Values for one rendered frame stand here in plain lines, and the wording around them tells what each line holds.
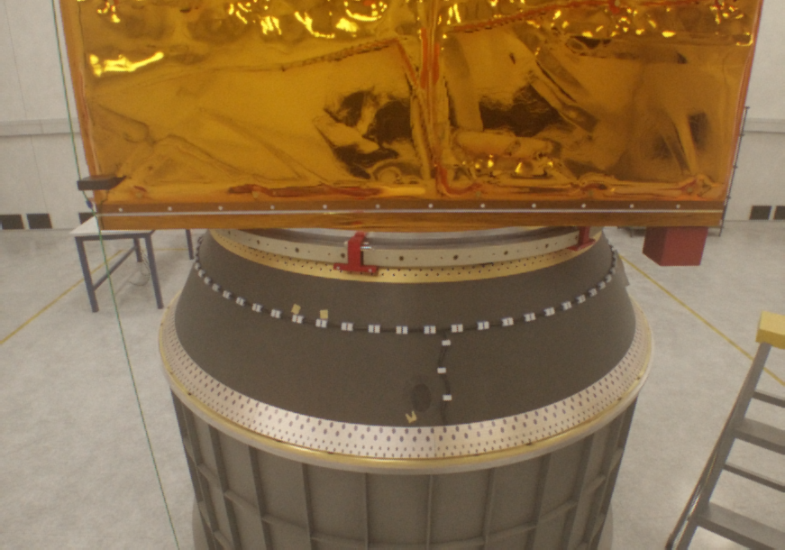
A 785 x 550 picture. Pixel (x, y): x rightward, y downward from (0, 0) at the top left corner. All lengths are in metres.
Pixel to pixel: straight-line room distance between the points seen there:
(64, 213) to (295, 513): 7.15
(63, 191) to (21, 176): 0.66
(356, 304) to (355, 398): 0.28
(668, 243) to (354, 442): 1.17
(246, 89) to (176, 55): 0.20
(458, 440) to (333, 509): 0.48
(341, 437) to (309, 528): 0.40
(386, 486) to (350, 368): 0.38
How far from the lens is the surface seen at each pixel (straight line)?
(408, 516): 1.68
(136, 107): 1.50
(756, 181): 9.25
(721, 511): 1.96
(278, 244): 1.52
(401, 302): 1.44
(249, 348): 1.64
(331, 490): 1.64
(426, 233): 1.42
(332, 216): 1.46
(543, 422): 1.60
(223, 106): 1.40
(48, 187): 8.46
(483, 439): 1.51
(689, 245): 1.83
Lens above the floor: 2.19
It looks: 21 degrees down
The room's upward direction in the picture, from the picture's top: straight up
